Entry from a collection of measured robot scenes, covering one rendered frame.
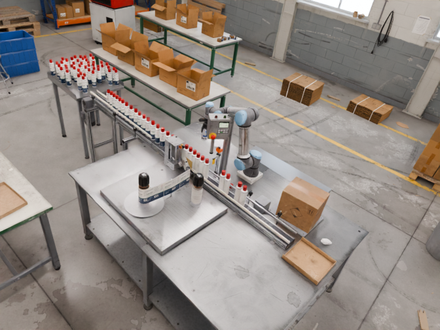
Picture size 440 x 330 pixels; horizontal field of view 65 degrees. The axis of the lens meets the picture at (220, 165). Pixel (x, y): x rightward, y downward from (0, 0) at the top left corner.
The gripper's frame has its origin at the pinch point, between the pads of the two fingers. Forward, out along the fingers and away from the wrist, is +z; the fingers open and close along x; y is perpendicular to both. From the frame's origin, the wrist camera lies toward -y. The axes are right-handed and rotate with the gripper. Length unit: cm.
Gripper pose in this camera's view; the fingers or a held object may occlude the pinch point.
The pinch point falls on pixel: (204, 134)
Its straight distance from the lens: 338.0
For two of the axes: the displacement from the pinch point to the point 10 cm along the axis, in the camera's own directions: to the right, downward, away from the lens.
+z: -1.2, 7.9, 6.0
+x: 6.6, -3.9, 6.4
